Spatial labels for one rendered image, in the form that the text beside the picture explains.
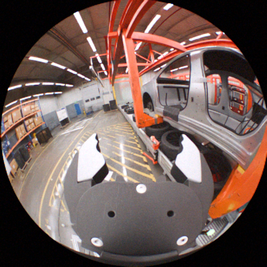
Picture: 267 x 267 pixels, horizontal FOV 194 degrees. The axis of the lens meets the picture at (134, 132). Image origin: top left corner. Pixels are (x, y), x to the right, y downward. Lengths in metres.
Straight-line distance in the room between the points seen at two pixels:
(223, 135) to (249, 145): 0.37
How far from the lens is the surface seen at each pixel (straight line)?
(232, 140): 1.05
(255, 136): 1.04
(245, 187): 0.60
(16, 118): 9.57
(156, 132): 1.74
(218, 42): 3.60
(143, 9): 1.56
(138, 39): 2.18
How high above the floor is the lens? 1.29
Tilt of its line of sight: 28 degrees down
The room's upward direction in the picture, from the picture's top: 9 degrees counter-clockwise
